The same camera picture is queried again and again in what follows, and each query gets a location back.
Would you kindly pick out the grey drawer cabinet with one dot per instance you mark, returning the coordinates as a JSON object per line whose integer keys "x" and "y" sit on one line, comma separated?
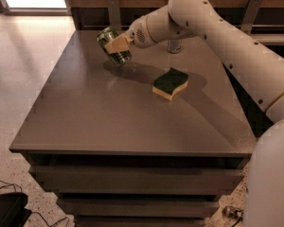
{"x": 118, "y": 155}

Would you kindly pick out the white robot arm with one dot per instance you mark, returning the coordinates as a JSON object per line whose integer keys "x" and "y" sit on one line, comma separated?
{"x": 260, "y": 72}

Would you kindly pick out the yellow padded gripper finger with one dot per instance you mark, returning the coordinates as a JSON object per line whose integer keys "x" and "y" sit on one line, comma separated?
{"x": 119, "y": 44}

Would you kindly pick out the left metal bracket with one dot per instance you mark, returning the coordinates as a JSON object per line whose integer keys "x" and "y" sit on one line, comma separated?
{"x": 114, "y": 14}

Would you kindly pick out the green and yellow sponge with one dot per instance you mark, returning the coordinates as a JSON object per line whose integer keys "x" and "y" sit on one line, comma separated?
{"x": 170, "y": 83}

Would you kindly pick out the metal bracket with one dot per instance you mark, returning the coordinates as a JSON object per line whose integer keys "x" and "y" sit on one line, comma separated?
{"x": 250, "y": 15}
{"x": 114, "y": 14}

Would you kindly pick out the right metal bracket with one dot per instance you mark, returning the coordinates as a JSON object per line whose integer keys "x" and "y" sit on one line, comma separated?
{"x": 250, "y": 15}

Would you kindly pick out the green soda can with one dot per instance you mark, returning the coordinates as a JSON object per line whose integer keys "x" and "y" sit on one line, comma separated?
{"x": 107, "y": 35}

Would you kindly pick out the black device with cables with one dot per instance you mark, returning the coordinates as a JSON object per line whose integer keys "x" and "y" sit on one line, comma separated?
{"x": 13, "y": 207}

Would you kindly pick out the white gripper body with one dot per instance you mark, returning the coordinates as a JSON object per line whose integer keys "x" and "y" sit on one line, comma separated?
{"x": 136, "y": 32}

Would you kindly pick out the silver slim can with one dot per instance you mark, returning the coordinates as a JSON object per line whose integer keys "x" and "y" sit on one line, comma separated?
{"x": 174, "y": 46}

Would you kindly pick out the patterned cylinder on floor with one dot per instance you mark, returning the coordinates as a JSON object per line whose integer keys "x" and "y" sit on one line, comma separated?
{"x": 232, "y": 212}

